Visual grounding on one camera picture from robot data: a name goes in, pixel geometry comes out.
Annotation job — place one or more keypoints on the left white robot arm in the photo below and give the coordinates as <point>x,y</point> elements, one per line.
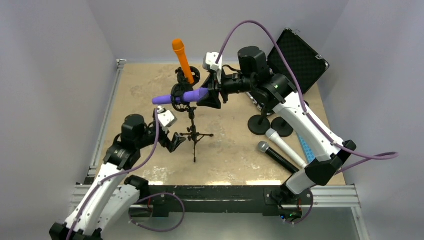
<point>114,191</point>

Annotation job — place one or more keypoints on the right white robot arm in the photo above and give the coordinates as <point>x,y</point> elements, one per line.
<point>277,93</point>

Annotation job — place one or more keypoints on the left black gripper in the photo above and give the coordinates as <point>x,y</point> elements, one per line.
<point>170,145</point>

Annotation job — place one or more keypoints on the round-base shock-mount stand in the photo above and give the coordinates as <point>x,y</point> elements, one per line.
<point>182,79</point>

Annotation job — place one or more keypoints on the white microphone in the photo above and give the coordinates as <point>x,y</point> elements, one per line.
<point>278,141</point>

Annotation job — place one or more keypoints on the black silver-mesh microphone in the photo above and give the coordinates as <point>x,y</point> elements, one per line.
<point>264,147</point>

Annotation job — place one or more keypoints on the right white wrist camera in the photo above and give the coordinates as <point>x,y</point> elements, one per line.
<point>209,64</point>

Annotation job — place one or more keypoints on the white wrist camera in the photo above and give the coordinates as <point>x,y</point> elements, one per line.
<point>209,64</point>
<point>165,117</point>

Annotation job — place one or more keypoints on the black tripod shock-mount stand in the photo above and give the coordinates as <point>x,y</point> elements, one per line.
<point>192,133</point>

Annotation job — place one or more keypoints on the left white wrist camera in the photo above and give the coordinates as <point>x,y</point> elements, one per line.
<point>165,117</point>

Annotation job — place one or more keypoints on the black clip stand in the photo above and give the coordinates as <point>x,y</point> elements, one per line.
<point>282,127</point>
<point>259,124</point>

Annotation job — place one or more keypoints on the orange microphone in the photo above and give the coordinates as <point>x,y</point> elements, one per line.
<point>179,49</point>

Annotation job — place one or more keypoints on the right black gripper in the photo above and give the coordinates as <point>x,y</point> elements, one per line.
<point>212,99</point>

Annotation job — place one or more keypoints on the blue lego baseplate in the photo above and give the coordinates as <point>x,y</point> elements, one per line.
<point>307,151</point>

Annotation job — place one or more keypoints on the purple microphone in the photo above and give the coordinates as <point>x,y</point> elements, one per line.
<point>187,97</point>

